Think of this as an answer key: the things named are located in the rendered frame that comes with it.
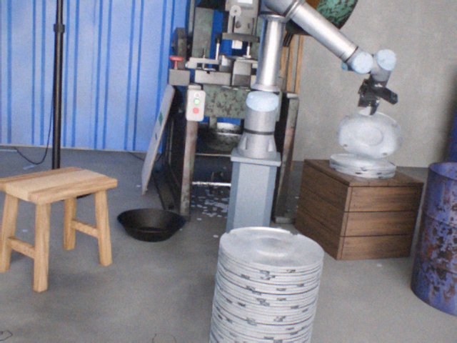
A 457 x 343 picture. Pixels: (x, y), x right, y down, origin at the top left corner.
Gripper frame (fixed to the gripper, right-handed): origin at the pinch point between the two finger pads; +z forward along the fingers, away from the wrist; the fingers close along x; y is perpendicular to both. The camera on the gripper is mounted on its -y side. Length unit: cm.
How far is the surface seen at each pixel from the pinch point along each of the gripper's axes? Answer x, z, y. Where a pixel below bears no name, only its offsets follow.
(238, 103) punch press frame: -13, 19, 57
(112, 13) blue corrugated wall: -120, 72, 153
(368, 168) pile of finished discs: 20.2, 11.4, -2.3
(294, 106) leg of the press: -15.5, 19.1, 30.7
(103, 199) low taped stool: 61, -10, 99
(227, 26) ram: -47, 4, 67
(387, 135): 3.3, 8.8, -9.9
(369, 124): 1.3, 5.3, -1.2
